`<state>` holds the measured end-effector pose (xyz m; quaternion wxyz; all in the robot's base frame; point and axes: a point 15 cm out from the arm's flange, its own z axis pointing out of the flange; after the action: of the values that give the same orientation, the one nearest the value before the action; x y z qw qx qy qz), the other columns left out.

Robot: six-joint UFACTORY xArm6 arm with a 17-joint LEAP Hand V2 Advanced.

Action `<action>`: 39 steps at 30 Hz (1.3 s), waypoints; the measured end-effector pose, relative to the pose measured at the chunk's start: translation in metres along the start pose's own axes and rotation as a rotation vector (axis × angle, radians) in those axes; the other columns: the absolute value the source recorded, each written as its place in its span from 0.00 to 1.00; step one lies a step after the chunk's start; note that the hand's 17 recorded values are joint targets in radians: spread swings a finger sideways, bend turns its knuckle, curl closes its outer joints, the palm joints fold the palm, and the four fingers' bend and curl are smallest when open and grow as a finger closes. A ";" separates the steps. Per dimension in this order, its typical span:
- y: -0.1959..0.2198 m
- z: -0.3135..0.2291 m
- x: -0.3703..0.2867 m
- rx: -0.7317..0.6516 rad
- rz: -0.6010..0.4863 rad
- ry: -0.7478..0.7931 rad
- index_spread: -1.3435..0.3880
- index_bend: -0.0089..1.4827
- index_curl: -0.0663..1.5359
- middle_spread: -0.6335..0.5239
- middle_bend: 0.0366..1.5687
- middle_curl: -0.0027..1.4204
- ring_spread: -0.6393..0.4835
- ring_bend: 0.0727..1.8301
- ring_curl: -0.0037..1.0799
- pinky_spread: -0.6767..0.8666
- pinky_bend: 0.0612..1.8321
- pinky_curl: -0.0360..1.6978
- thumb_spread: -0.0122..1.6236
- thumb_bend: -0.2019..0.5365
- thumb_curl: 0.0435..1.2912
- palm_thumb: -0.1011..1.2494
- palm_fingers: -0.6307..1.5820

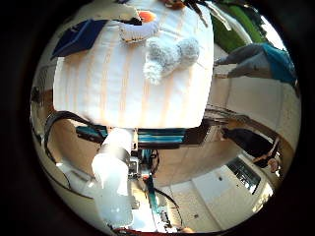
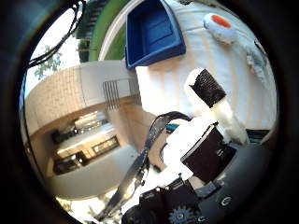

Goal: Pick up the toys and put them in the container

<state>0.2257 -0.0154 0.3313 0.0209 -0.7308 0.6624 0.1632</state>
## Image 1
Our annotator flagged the white fluffy plush bunny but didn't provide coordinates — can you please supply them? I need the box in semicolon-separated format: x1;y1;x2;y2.
142;36;201;86

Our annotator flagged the fried egg plush toy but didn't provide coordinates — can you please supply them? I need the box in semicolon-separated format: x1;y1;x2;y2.
118;10;160;44

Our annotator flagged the white orange-striped table cloth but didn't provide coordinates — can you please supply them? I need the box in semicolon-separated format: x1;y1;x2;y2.
52;0;215;130

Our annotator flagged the dark glass window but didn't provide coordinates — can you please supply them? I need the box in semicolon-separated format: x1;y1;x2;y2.
225;156;262;195

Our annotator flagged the person in black clothes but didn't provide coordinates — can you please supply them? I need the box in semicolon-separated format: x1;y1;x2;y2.
220;127;284;174

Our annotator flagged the person in teal shirt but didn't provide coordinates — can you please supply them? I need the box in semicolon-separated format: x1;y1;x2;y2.
215;41;298;87

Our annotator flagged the teal table frame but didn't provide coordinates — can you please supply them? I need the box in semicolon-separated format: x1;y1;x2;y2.
76;126;188;148

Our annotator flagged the black cable bundle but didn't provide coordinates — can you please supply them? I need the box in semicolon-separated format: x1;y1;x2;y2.
42;110;99;165

